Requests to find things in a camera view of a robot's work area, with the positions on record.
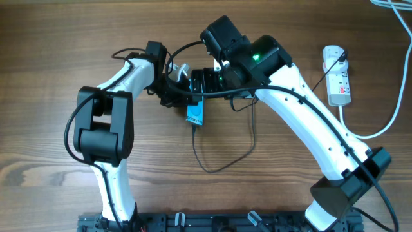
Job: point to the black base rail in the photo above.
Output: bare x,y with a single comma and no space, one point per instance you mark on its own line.
281,221

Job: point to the white charger adapter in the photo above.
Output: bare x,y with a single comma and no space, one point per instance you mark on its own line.
335,64

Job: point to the white power strip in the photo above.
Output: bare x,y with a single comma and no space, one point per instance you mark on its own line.
337,84

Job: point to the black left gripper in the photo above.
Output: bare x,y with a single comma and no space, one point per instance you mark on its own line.
183,92

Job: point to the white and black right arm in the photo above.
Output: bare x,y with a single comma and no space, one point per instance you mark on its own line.
264,68

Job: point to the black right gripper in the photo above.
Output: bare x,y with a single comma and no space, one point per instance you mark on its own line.
208,75

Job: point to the smartphone with blue screen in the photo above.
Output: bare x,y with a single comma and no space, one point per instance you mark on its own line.
195,112

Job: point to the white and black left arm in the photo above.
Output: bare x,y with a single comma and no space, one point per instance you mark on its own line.
103,127

